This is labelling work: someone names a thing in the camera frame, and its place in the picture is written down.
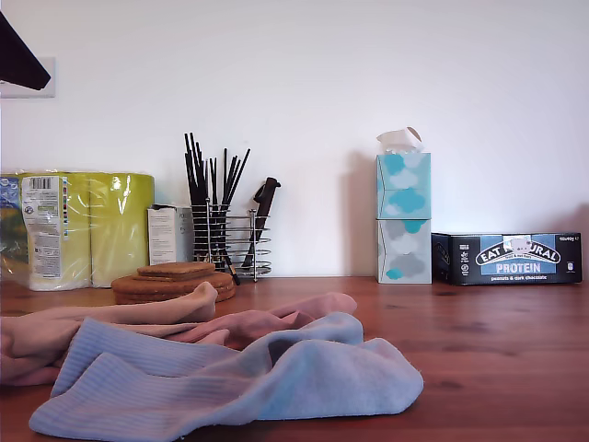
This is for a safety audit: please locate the round cork trivet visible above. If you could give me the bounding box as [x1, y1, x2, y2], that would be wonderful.
[112, 281, 237, 306]
[110, 270, 235, 294]

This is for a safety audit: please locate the turquoise cloud tissue box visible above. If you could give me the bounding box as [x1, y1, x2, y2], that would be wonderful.
[375, 151, 433, 220]

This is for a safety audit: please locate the white light switch plate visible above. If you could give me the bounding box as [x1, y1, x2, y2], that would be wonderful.
[0, 55, 57, 99]

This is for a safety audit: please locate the white tissue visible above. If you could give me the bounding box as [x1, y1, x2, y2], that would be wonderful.
[375, 124, 425, 156]

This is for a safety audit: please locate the black protein bar box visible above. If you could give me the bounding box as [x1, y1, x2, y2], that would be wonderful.
[431, 231, 583, 286]

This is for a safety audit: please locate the square cork coaster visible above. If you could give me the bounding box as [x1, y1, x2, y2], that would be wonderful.
[136, 265, 216, 280]
[146, 261, 216, 273]

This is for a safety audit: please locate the yellow-green kitchen roll pack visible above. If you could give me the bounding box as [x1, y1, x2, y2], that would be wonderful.
[0, 170, 156, 292]

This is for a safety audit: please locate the grey cloud tissue box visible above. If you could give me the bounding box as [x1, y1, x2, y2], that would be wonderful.
[375, 216, 433, 285]

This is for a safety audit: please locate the chrome wire utensil holder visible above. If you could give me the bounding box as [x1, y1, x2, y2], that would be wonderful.
[191, 196, 272, 281]

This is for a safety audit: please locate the small white carton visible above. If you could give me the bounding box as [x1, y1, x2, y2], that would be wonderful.
[146, 204, 194, 267]

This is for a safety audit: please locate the dark-handled knife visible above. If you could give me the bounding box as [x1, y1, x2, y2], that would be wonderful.
[241, 177, 282, 271]

